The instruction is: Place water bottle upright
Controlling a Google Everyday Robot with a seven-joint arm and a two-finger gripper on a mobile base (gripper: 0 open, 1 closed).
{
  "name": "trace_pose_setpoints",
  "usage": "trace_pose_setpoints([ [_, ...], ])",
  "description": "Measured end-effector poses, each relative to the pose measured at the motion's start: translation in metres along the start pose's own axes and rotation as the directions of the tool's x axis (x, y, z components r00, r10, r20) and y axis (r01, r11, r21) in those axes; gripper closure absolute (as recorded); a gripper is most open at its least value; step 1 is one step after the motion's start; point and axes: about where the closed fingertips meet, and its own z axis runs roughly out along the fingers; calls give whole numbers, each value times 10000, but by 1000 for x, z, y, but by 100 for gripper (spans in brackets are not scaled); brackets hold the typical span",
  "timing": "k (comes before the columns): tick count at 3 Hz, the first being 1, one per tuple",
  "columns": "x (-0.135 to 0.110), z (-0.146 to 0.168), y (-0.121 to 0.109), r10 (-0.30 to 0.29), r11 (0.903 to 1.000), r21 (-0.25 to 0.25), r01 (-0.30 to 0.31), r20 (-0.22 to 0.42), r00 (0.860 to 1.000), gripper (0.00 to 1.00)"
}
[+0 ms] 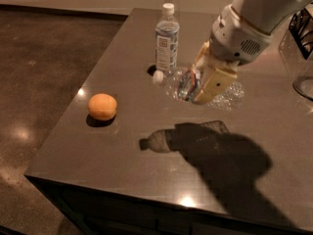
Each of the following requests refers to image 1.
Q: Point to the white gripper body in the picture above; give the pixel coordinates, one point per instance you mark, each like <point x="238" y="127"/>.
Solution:
<point x="235" y="38"/>

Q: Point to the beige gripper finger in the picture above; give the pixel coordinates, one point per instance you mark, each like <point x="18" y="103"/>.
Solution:
<point x="201" y="57"/>
<point x="215" y="78"/>

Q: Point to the clear crinkled water bottle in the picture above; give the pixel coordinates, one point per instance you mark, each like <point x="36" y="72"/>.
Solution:
<point x="183" y="83"/>

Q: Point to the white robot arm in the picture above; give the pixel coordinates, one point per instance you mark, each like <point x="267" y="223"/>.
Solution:
<point x="264" y="15"/>

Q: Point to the upright labelled water bottle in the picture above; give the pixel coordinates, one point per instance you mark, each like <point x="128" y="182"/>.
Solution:
<point x="167" y="37"/>

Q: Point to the orange fruit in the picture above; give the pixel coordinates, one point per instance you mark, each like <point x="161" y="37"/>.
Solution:
<point x="102" y="107"/>

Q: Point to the dark table cabinet base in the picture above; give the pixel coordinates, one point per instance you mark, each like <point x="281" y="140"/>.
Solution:
<point x="96" y="212"/>

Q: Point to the black wire basket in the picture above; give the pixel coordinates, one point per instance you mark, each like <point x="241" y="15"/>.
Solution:
<point x="301" y="28"/>

